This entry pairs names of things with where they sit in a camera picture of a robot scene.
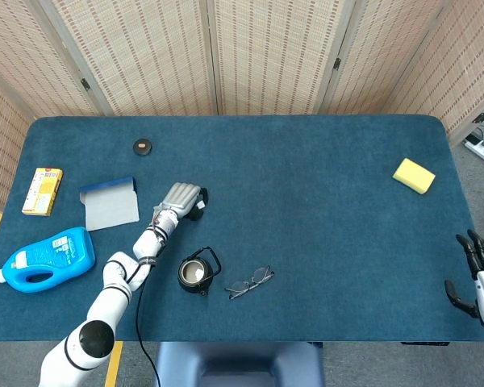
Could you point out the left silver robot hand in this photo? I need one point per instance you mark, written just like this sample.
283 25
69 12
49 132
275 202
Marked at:
181 197

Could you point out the blue grey robot torso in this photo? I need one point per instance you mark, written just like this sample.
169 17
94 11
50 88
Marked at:
238 367

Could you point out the yellow cardboard box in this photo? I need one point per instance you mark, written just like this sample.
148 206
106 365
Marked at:
42 193

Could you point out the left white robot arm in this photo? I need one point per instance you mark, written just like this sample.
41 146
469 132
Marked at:
105 298

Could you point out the black screen hinge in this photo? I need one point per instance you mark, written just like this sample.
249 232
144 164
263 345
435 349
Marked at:
481 117
337 63
85 84

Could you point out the white power strip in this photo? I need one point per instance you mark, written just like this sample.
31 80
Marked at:
482 148

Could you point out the yellow sponge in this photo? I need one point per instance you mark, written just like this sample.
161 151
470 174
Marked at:
414 176

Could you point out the blue felt table cover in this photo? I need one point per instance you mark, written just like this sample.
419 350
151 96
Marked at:
306 225

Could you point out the woven folding screen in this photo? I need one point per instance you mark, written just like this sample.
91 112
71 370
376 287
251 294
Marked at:
153 52

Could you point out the folded metal frame eyeglasses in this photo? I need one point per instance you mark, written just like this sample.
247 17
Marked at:
239 286

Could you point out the small black round disc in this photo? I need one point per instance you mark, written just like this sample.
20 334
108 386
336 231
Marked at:
142 147

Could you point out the blue detergent bottle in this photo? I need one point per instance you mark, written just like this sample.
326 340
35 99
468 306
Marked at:
64 254

